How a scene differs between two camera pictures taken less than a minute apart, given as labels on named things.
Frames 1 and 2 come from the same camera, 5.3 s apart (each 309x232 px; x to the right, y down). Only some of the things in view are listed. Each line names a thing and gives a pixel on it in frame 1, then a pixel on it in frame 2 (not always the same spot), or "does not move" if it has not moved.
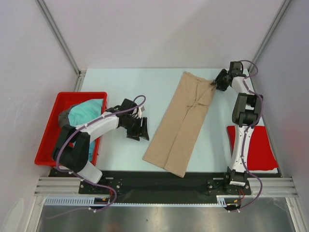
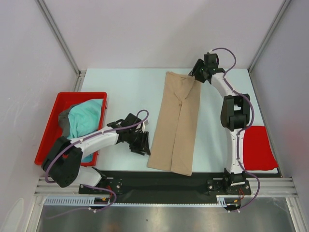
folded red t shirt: (260, 156) does not move
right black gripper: (220, 86) → (199, 64)
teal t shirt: (82, 113) does not move
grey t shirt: (63, 117) does not move
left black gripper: (139, 132) → (142, 147)
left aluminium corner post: (80, 73) does not move
